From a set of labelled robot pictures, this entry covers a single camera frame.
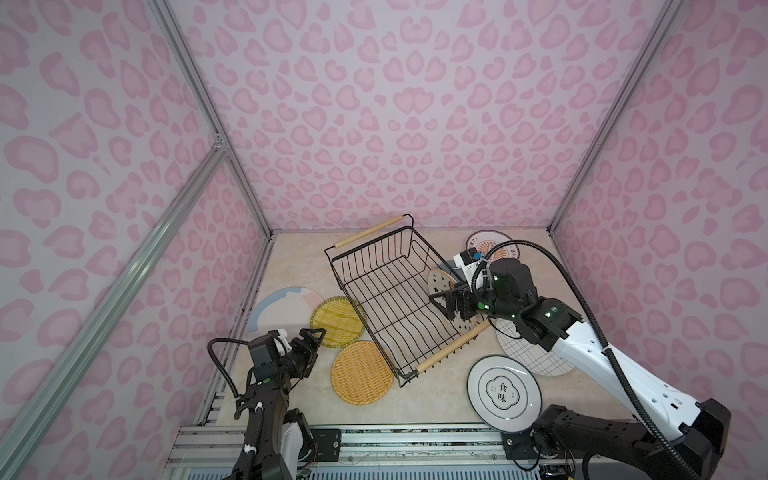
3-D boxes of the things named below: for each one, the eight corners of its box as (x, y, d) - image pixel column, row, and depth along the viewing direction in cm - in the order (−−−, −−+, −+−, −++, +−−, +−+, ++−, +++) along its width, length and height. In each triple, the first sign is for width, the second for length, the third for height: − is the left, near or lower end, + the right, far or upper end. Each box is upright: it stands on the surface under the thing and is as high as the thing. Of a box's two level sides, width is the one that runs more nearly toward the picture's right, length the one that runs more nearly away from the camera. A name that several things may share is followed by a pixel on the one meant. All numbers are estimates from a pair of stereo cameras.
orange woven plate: (328, 405, 81) (327, 403, 79) (336, 344, 92) (335, 341, 90) (393, 405, 81) (393, 403, 79) (393, 344, 92) (393, 341, 90)
